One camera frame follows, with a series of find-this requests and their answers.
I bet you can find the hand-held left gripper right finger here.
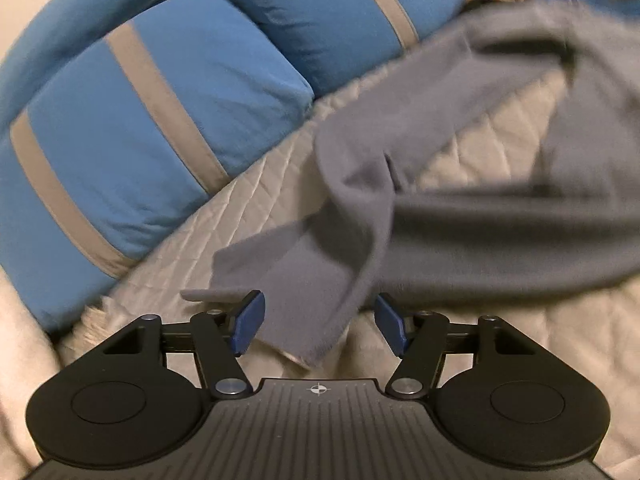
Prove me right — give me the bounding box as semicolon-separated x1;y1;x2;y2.
374;294;538;401

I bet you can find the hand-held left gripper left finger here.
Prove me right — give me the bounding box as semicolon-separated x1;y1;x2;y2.
102;290;266;401

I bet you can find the grey fleece garment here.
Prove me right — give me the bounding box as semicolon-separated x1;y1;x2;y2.
180;0;640;368

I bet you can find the beige quilted bedspread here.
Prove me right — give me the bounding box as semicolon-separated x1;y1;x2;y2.
60;70;640;480

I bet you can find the blue pillow with grey stripes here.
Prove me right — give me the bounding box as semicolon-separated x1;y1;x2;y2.
0;0;316;333
210;0;493;98

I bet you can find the plain blue bolster cushion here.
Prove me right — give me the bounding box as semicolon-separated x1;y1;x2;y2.
0;0;221;128

